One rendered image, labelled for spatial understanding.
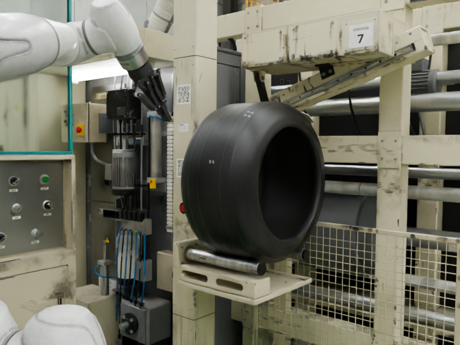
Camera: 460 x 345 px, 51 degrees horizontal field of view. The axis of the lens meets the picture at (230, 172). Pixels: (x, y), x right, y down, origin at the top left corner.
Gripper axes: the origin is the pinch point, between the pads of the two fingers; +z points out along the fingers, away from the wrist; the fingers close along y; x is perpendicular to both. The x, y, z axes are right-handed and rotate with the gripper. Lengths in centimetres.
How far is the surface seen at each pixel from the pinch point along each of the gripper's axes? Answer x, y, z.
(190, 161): 8.9, 7.2, 14.7
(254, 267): 33, 25, 43
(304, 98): 22, -52, 38
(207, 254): 12, 24, 47
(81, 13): -807, -580, 349
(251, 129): 27.4, -6.3, 9.5
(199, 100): -7.4, -24.4, 18.2
